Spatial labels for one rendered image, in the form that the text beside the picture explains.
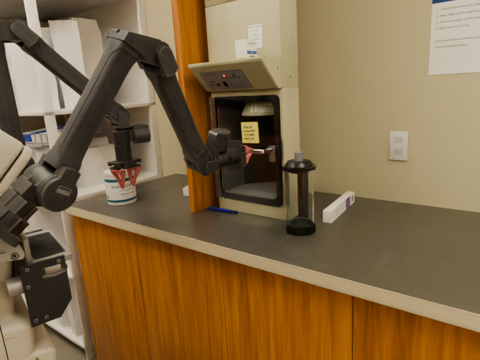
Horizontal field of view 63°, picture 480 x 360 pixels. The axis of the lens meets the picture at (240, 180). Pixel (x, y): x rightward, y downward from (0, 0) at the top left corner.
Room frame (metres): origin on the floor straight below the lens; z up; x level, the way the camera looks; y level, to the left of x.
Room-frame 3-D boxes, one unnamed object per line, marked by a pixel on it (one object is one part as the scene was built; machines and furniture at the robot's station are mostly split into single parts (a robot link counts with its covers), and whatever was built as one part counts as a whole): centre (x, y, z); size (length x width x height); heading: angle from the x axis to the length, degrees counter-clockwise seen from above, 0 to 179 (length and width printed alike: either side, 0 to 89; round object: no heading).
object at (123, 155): (1.37, 0.40, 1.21); 0.10 x 0.07 x 0.07; 142
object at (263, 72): (1.39, 0.00, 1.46); 0.32 x 0.12 x 0.10; 51
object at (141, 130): (1.40, 0.37, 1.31); 0.11 x 0.09 x 0.12; 128
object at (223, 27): (1.54, -0.11, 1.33); 0.32 x 0.25 x 0.77; 51
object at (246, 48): (1.36, -0.05, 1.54); 0.05 x 0.05 x 0.06; 47
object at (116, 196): (1.73, 0.55, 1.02); 0.13 x 0.13 x 0.15
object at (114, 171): (1.36, 0.41, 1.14); 0.07 x 0.07 x 0.09; 52
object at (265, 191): (1.43, -0.03, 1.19); 0.30 x 0.01 x 0.40; 51
